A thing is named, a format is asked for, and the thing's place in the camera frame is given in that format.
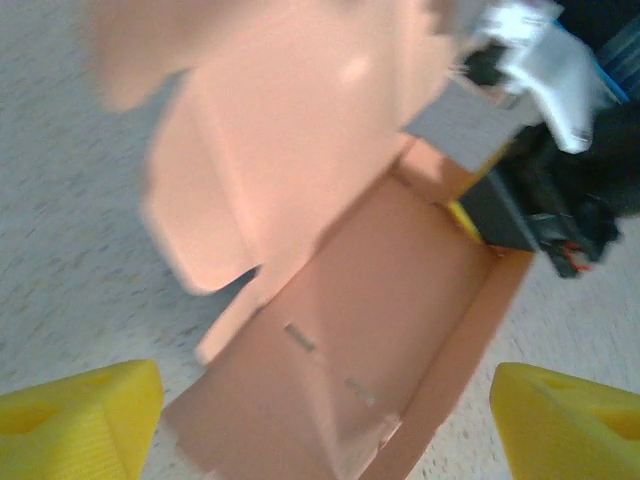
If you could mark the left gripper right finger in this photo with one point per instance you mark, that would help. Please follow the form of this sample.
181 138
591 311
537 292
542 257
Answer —
570 430

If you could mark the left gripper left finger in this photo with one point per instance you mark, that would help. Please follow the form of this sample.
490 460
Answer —
75 425

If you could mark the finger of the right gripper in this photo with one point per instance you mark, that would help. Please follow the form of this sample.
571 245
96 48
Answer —
500 210

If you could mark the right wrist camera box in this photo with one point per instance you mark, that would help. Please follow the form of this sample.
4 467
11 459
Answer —
550 75

